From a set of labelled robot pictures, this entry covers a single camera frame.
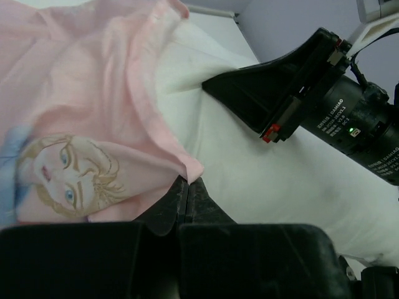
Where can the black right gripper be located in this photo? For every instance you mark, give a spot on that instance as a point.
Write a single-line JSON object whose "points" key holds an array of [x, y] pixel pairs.
{"points": [[317, 87]]}

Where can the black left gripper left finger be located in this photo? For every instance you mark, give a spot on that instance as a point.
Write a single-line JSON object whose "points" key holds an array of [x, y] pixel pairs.
{"points": [[136, 259]]}

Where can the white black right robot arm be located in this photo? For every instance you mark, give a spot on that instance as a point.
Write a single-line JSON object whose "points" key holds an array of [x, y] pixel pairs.
{"points": [[389, 149]]}

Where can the pink printed pillowcase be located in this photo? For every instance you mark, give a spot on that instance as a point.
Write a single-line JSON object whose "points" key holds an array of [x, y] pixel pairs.
{"points": [[82, 138]]}

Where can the white pillow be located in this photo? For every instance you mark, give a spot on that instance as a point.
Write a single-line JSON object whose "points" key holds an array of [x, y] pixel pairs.
{"points": [[301, 180]]}

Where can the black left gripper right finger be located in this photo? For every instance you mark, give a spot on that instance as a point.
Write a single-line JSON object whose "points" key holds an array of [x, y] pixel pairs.
{"points": [[222, 259]]}

